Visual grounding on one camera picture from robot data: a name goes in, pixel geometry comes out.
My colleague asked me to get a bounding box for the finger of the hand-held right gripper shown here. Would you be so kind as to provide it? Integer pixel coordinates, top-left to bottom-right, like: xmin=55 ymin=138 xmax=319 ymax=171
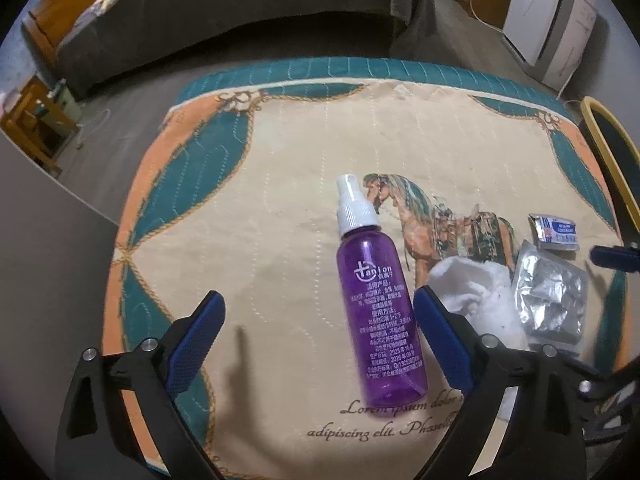
xmin=589 ymin=244 xmax=640 ymax=275
xmin=575 ymin=357 xmax=640 ymax=445

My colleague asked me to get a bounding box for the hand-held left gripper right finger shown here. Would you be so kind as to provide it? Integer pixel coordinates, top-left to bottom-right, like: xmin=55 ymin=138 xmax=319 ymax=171
xmin=414 ymin=285 xmax=589 ymax=480

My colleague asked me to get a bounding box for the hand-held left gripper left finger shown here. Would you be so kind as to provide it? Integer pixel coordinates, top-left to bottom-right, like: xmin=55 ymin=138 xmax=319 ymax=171
xmin=55 ymin=290 xmax=226 ymax=480

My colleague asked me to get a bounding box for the purple spray bottle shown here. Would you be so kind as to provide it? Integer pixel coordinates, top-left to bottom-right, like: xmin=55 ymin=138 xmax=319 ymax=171
xmin=335 ymin=173 xmax=430 ymax=410

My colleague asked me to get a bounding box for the yellow-rimmed dark trash bin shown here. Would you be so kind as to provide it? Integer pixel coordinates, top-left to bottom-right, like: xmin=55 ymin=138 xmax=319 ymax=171
xmin=580 ymin=96 xmax=640 ymax=247

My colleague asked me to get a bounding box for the blue white sachet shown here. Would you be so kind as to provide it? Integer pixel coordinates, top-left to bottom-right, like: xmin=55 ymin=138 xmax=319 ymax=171
xmin=528 ymin=212 xmax=582 ymax=252

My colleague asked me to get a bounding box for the white crumpled tissue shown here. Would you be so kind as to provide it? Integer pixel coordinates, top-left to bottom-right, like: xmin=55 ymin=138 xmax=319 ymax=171
xmin=427 ymin=256 xmax=532 ymax=411

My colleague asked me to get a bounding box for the silver blister pack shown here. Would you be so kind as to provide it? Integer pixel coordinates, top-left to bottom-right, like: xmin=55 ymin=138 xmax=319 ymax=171
xmin=510 ymin=240 xmax=589 ymax=347

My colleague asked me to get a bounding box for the horse printed quilted mat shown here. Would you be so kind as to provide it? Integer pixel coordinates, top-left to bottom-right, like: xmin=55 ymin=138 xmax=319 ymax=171
xmin=102 ymin=57 xmax=627 ymax=480

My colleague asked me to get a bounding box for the white air purifier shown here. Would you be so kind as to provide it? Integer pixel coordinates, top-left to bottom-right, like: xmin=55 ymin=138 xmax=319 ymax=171
xmin=500 ymin=0 xmax=604 ymax=92

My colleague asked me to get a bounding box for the wooden nightstand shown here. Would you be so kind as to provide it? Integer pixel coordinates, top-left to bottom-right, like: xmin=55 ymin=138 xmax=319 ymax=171
xmin=0 ymin=75 xmax=84 ymax=179

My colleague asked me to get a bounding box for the grey covered bed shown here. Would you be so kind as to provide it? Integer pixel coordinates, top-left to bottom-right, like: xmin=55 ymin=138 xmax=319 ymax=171
xmin=55 ymin=0 xmax=437 ymax=102

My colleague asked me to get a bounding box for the wooden headboard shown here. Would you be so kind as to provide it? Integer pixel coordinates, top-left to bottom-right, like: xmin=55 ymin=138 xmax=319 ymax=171
xmin=22 ymin=0 xmax=147 ymax=69

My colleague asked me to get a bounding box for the white floor cable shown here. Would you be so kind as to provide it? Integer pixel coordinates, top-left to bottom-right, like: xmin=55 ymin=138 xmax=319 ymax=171
xmin=75 ymin=109 xmax=112 ymax=150

